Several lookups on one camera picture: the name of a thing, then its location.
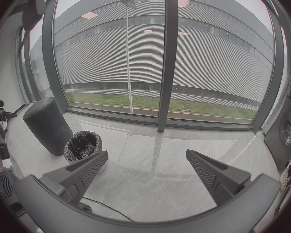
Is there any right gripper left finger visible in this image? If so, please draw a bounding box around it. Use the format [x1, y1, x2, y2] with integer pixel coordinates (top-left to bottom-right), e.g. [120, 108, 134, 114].
[42, 150, 109, 204]

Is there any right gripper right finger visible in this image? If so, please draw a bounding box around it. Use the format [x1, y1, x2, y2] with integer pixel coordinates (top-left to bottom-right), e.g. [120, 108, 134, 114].
[186, 150, 252, 206]

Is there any dark grey washing machine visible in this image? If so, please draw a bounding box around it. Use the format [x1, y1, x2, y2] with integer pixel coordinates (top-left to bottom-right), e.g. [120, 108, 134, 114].
[264, 91, 291, 171]

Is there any dark grey round chair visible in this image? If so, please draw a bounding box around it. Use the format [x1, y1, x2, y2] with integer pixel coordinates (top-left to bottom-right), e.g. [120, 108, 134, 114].
[23, 97, 74, 156]

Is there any window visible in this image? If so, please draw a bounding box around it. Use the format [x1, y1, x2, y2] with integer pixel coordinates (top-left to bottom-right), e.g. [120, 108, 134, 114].
[17, 0, 291, 133]

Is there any black cable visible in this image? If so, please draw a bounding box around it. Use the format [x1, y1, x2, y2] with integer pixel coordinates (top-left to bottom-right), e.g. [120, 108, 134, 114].
[81, 196, 136, 222]

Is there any black plastic bag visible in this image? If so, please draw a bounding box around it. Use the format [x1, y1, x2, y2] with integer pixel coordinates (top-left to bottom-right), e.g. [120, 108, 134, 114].
[64, 130, 100, 164]

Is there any round woven basket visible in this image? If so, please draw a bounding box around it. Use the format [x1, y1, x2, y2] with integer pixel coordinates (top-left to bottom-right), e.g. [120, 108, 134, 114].
[280, 159, 291, 193]

